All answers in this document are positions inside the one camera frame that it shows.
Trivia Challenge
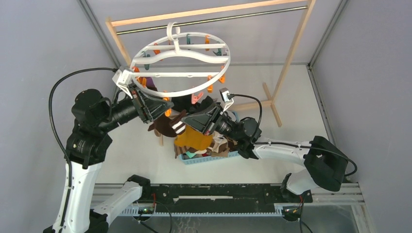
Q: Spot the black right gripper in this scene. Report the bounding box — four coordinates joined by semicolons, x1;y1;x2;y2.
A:
181;103;242;143

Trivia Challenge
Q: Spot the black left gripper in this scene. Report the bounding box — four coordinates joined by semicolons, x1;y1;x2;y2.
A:
97;83;173;133

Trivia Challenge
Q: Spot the mustard yellow brown sock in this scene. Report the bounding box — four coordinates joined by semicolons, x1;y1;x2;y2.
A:
148;109;215;152

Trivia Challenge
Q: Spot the purple striped sock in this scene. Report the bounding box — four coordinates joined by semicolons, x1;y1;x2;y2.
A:
145;77;158;91

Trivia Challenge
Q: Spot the white round clip hanger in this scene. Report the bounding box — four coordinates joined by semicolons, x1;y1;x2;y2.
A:
130;22;232;98

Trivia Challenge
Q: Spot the tan brown sock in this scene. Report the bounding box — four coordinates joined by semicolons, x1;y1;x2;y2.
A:
154;128;162;137

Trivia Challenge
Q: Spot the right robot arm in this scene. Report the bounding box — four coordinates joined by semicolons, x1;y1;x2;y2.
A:
181;104;349;202

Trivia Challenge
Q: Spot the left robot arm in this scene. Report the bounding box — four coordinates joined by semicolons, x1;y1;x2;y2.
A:
45;89;172;233

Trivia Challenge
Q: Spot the pile of mixed socks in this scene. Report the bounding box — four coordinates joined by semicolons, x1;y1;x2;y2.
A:
172;95;237;159

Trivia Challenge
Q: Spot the light blue sock basket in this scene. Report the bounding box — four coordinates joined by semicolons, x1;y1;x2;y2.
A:
178;151;240;165

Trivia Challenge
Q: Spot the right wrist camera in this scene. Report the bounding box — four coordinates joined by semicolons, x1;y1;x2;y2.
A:
219;88;234;112

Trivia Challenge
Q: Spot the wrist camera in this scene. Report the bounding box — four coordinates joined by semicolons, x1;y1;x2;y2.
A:
112;66;135;99
219;88;234;112

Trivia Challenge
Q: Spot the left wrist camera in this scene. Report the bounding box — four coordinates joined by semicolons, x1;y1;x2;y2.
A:
112;66;135;99

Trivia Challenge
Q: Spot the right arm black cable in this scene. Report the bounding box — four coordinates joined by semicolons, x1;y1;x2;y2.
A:
228;94;358;178

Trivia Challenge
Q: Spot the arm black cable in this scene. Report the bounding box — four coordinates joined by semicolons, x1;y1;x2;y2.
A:
228;94;358;178
48;67;119;229

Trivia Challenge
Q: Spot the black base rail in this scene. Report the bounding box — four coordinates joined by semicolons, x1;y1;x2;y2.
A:
128;175;313;216

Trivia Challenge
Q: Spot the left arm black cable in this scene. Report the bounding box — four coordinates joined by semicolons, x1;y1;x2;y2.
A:
48;67;119;229

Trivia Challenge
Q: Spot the wooden clothes rack frame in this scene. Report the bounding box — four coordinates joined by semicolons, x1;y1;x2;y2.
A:
105;0;318;147

